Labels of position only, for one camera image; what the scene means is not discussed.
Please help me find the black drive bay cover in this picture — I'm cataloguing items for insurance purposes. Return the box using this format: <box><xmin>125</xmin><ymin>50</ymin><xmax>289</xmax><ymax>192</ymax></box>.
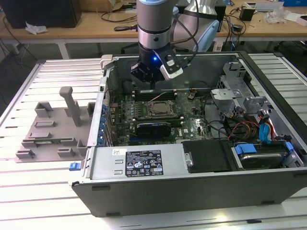
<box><xmin>181</xmin><ymin>139</ymin><xmax>235</xmax><ymax>173</ymax></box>

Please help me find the perforated metal drive cage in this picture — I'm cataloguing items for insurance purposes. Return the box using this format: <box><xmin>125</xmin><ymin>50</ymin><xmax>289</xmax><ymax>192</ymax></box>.
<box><xmin>216</xmin><ymin>60</ymin><xmax>250</xmax><ymax>96</ymax></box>

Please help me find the hard disk in blue carrier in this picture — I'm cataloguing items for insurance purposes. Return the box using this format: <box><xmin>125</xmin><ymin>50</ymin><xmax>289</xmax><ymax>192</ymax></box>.
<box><xmin>231</xmin><ymin>140</ymin><xmax>295</xmax><ymax>171</ymax></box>

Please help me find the open black PC case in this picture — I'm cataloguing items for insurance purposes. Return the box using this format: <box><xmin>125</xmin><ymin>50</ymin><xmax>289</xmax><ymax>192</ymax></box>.
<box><xmin>68</xmin><ymin>50</ymin><xmax>307</xmax><ymax>218</ymax></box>

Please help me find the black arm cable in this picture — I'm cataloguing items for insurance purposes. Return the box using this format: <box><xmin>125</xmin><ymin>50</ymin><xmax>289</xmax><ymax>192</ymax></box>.
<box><xmin>167</xmin><ymin>0</ymin><xmax>200</xmax><ymax>67</ymax></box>

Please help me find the silver drive bay frame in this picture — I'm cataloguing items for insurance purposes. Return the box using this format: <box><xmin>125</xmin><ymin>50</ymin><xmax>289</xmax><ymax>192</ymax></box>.
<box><xmin>242</xmin><ymin>95</ymin><xmax>273</xmax><ymax>120</ymax></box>

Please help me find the silver metal bracket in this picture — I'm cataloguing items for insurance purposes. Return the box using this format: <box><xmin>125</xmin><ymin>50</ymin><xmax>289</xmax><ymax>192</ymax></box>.
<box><xmin>210</xmin><ymin>87</ymin><xmax>243</xmax><ymax>118</ymax></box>

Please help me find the crumpled white paper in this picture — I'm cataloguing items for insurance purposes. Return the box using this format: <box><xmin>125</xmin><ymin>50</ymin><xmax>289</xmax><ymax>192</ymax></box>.
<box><xmin>24</xmin><ymin>21</ymin><xmax>48</xmax><ymax>35</ymax></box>

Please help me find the blue case latch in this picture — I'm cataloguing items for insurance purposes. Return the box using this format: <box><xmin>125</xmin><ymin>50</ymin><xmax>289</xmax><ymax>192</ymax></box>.
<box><xmin>68</xmin><ymin>161</ymin><xmax>81</xmax><ymax>172</ymax></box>

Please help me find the RAM slot beside graphics card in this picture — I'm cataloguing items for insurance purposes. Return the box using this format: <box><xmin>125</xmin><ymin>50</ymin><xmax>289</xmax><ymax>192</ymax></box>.
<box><xmin>132</xmin><ymin>115</ymin><xmax>184</xmax><ymax>121</ymax></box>
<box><xmin>132</xmin><ymin>119</ymin><xmax>184</xmax><ymax>127</ymax></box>

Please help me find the pale grey case handle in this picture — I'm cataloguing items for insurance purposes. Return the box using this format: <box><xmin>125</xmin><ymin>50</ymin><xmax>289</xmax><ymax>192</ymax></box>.
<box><xmin>100</xmin><ymin>54</ymin><xmax>114</xmax><ymax>70</ymax></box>

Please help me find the thin metal locking lever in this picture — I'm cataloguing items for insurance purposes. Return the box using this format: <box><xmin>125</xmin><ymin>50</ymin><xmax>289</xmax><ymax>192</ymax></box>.
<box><xmin>148</xmin><ymin>91</ymin><xmax>170</xmax><ymax>104</ymax></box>

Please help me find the black computer box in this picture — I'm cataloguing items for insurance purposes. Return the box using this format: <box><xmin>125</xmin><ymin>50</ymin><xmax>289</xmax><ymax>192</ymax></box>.
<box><xmin>0</xmin><ymin>0</ymin><xmax>82</xmax><ymax>29</ymax></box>

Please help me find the blue flat data wire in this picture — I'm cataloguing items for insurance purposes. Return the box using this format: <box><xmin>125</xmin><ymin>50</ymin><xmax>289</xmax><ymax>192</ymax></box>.
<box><xmin>258</xmin><ymin>108</ymin><xmax>272</xmax><ymax>144</ymax></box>

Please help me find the green motherboard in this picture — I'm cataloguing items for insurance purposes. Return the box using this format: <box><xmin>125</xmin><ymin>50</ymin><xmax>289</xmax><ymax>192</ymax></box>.
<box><xmin>106</xmin><ymin>89</ymin><xmax>216</xmax><ymax>146</ymax></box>

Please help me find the orange data wire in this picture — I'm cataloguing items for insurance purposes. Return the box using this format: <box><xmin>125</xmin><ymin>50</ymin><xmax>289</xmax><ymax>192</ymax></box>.
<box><xmin>268</xmin><ymin>119</ymin><xmax>279</xmax><ymax>143</ymax></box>

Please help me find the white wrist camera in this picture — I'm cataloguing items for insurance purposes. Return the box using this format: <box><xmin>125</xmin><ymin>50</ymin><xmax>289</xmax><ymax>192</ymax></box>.
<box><xmin>159</xmin><ymin>54</ymin><xmax>185</xmax><ymax>81</ymax></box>

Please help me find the clear plastic bag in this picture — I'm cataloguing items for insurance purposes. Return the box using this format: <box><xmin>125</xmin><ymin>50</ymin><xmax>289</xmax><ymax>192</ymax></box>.
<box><xmin>264</xmin><ymin>5</ymin><xmax>288</xmax><ymax>24</ymax></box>

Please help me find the coloured power wire bundle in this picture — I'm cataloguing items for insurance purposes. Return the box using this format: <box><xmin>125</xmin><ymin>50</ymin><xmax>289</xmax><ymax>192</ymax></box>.
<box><xmin>228</xmin><ymin>120</ymin><xmax>261</xmax><ymax>141</ymax></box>

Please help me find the brown cardboard box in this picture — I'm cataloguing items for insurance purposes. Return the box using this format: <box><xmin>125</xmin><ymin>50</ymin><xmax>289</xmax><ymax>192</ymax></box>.
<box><xmin>105</xmin><ymin>0</ymin><xmax>136</xmax><ymax>12</ymax></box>

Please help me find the CPU socket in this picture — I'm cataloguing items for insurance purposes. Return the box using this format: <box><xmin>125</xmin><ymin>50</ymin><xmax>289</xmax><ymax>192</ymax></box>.
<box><xmin>146</xmin><ymin>98</ymin><xmax>177</xmax><ymax>117</ymax></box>

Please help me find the grey parts rack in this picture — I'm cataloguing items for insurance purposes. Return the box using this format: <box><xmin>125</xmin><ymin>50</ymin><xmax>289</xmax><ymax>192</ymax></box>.
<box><xmin>15</xmin><ymin>86</ymin><xmax>97</xmax><ymax>164</ymax></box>

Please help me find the metal socket cover frame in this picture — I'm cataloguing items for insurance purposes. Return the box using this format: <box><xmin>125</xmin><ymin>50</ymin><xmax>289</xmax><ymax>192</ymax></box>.
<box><xmin>147</xmin><ymin>99</ymin><xmax>176</xmax><ymax>116</ymax></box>

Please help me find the black cube adapter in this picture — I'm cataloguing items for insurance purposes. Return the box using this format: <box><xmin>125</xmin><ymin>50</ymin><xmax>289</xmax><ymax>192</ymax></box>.
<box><xmin>239</xmin><ymin>6</ymin><xmax>255</xmax><ymax>22</ymax></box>

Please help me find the white flat box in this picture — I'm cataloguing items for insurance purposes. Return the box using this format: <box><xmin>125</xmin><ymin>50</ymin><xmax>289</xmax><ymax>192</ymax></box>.
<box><xmin>284</xmin><ymin>11</ymin><xmax>307</xmax><ymax>26</ymax></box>

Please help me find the black clip RAM slot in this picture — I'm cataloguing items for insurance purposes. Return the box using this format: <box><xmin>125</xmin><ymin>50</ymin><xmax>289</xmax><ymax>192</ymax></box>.
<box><xmin>133</xmin><ymin>92</ymin><xmax>175</xmax><ymax>96</ymax></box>
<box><xmin>133</xmin><ymin>96</ymin><xmax>176</xmax><ymax>101</ymax></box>

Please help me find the silver power supply unit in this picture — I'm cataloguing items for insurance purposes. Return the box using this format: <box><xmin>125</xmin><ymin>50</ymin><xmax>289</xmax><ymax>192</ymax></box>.
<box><xmin>90</xmin><ymin>142</ymin><xmax>187</xmax><ymax>180</ymax></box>

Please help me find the black graphics card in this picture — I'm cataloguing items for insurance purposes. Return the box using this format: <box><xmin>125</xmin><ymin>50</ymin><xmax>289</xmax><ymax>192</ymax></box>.
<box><xmin>135</xmin><ymin>121</ymin><xmax>172</xmax><ymax>139</ymax></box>

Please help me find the wooden desk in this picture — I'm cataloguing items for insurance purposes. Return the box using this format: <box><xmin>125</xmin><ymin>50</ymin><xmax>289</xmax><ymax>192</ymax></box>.
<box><xmin>214</xmin><ymin>3</ymin><xmax>307</xmax><ymax>52</ymax></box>
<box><xmin>0</xmin><ymin>9</ymin><xmax>140</xmax><ymax>59</ymax></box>

